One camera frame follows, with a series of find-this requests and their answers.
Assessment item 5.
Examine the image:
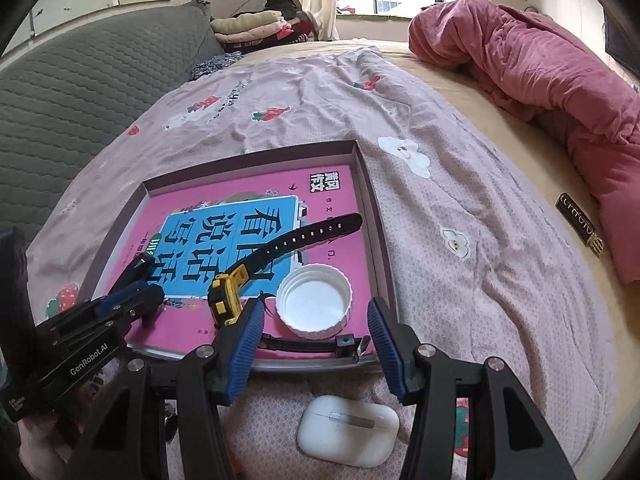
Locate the dark floral cloth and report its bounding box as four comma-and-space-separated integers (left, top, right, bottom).
189, 52, 243, 81

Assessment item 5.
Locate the pink quilt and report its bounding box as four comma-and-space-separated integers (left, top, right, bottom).
407, 0, 640, 286

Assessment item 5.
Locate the white earbuds case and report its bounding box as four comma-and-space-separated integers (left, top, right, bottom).
296, 395, 401, 462

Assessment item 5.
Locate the black garment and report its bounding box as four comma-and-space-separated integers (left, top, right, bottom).
264, 0, 301, 21

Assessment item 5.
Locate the black television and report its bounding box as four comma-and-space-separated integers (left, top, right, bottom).
602, 7, 640, 78

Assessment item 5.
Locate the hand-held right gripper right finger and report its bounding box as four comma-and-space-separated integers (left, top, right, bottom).
367, 296, 576, 480

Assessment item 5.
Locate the strawberry printed blanket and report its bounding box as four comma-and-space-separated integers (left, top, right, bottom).
25, 45, 608, 480

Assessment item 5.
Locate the black and gold mattress label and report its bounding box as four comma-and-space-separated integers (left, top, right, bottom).
556, 192, 605, 257

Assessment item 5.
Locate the person's left hand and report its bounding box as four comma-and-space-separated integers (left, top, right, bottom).
17, 412, 83, 461

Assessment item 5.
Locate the shallow grey cardboard box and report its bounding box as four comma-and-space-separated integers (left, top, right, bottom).
80, 139, 401, 373

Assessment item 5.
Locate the folded cream blanket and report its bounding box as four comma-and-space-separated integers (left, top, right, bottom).
210, 10, 288, 37

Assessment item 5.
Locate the white ribbed bottle cap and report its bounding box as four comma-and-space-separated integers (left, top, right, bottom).
276, 264, 353, 339

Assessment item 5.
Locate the black and yellow wristwatch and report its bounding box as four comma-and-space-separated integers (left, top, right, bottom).
207, 212, 371, 365

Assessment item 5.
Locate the pink and blue book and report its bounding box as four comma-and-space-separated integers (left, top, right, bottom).
125, 165, 376, 361

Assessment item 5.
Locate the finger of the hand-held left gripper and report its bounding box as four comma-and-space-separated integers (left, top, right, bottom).
75, 252, 157, 313
97, 284, 167, 333

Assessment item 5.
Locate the beige mattress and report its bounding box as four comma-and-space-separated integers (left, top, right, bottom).
240, 37, 640, 461

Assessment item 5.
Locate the red patterned garment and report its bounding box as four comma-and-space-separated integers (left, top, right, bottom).
277, 20, 313, 44

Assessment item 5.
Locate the cream curtain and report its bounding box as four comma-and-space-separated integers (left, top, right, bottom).
290, 0, 341, 43

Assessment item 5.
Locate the grey quilted headboard cover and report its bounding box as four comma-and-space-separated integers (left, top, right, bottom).
0, 0, 223, 241

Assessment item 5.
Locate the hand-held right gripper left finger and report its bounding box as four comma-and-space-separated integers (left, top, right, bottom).
65, 300, 265, 480

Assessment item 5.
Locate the folded pink blanket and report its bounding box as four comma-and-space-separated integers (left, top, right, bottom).
215, 30, 291, 45

